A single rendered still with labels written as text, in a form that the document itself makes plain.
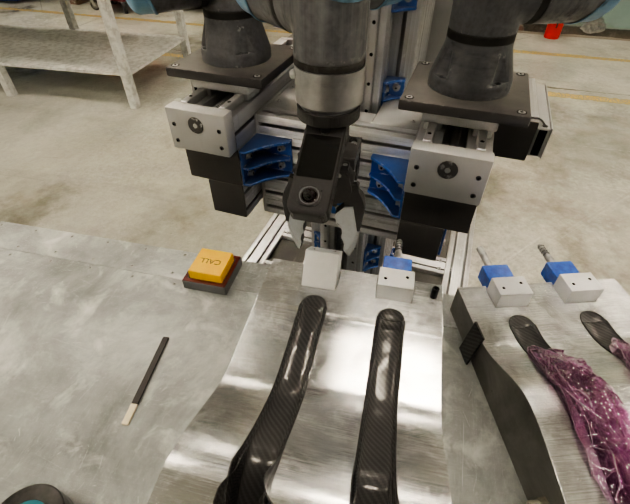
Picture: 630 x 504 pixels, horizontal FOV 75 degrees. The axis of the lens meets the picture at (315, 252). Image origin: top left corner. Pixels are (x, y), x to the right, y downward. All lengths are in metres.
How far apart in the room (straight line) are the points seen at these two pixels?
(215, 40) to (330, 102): 0.54
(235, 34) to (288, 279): 0.53
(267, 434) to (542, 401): 0.31
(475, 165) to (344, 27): 0.39
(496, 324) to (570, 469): 0.21
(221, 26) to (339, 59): 0.54
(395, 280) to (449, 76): 0.40
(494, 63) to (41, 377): 0.87
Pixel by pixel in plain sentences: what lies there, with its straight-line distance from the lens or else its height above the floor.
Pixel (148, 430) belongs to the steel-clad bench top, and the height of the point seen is 0.80.
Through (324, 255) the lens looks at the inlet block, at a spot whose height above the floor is 0.93.
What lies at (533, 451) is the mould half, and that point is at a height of 0.86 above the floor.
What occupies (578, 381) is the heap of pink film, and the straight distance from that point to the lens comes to 0.57.
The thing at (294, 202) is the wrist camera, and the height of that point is 1.08.
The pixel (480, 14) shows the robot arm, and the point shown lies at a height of 1.17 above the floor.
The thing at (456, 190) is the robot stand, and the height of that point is 0.93.
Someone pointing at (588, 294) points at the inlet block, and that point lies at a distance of 0.74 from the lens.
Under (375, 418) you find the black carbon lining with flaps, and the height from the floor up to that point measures 0.88.
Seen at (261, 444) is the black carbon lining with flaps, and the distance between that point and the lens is 0.45.
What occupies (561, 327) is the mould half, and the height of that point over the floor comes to 0.86.
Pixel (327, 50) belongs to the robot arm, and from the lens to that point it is 0.43.
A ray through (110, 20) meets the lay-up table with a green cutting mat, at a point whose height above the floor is 0.62.
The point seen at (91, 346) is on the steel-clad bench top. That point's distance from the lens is 0.73.
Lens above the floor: 1.33
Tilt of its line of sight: 43 degrees down
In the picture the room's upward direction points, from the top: straight up
